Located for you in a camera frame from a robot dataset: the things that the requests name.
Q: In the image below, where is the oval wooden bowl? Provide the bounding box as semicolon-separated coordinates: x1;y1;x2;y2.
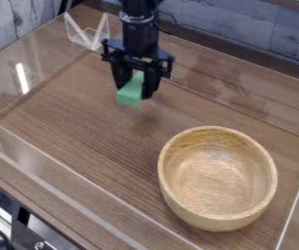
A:
158;126;279;231

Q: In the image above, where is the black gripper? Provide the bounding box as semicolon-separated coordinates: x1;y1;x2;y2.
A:
102;39;175;100

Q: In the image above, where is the black table frame leg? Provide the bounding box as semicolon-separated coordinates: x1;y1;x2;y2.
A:
11;204;58;250

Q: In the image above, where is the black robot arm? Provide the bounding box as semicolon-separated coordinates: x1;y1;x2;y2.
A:
102;0;175;100

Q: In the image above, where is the clear acrylic corner bracket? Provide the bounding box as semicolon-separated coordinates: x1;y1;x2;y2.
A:
64;13;110;52

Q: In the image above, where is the green rectangular block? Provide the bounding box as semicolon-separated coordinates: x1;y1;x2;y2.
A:
116;71;144;106

